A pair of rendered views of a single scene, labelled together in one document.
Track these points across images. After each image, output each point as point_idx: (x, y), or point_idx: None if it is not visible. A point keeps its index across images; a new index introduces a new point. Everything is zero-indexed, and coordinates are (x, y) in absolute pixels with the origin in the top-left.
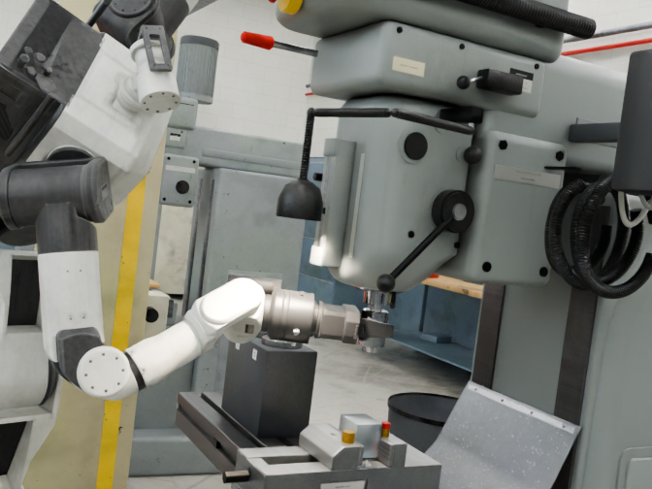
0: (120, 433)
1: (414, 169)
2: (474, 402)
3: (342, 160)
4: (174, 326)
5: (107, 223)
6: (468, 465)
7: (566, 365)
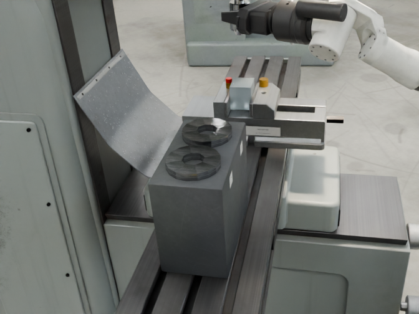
0: None
1: None
2: (91, 100)
3: None
4: (394, 41)
5: None
6: (130, 126)
7: (108, 19)
